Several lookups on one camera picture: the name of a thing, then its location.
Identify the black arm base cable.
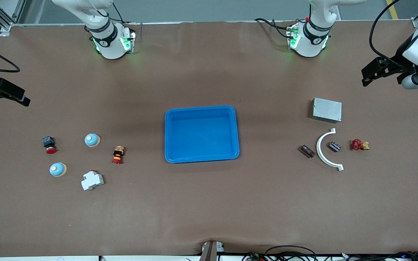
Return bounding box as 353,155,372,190
254,18,291,37

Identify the white circuit breaker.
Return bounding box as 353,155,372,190
81,170,105,191

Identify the blue plastic tray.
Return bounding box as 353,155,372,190
164,105,240,164

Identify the black looped cable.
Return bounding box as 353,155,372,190
265,245,318,261

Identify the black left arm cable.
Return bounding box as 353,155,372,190
370,0,402,63

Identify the black switch with red mushroom button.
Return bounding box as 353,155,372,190
42,136,57,154

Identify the silver metal power supply box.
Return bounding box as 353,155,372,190
311,98,343,124

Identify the brass valve with red handwheel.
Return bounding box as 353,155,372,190
350,138,370,151

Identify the black cable bundle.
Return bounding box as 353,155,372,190
340,251,418,261

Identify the orange and red push button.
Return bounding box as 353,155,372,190
112,145,125,165

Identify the white curved plastic bracket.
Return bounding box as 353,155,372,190
316,128,344,171

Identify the blue bell with orange button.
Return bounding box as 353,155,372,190
84,133,101,148

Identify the blue bell with white button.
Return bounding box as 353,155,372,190
49,162,67,177

